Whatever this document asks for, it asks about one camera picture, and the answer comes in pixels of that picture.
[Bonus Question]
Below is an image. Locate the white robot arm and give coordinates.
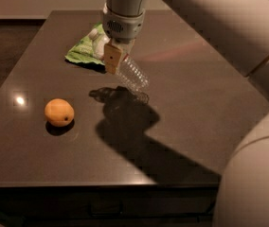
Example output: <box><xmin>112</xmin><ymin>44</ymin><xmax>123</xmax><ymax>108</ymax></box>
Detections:
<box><xmin>103</xmin><ymin>0</ymin><xmax>269</xmax><ymax>227</ymax></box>

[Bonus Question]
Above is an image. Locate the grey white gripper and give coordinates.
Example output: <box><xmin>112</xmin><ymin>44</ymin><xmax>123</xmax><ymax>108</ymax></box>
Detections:
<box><xmin>102</xmin><ymin>5</ymin><xmax>145</xmax><ymax>75</ymax></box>

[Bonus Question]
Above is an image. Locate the orange fruit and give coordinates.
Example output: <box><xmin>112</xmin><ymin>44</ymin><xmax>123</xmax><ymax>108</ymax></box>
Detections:
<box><xmin>45</xmin><ymin>98</ymin><xmax>75</xmax><ymax>127</ymax></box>

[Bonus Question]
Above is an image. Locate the dark drawer handle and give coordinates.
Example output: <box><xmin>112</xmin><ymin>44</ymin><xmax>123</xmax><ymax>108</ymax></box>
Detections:
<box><xmin>87</xmin><ymin>204</ymin><xmax>123</xmax><ymax>218</ymax></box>

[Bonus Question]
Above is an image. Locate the green chip bag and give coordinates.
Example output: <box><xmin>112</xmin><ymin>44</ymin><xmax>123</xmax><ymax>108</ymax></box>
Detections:
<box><xmin>65</xmin><ymin>23</ymin><xmax>110</xmax><ymax>65</ymax></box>

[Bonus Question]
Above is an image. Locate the clear plastic water bottle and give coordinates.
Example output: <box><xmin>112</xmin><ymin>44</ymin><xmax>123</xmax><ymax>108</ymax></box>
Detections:
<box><xmin>88</xmin><ymin>27</ymin><xmax>151</xmax><ymax>93</ymax></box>

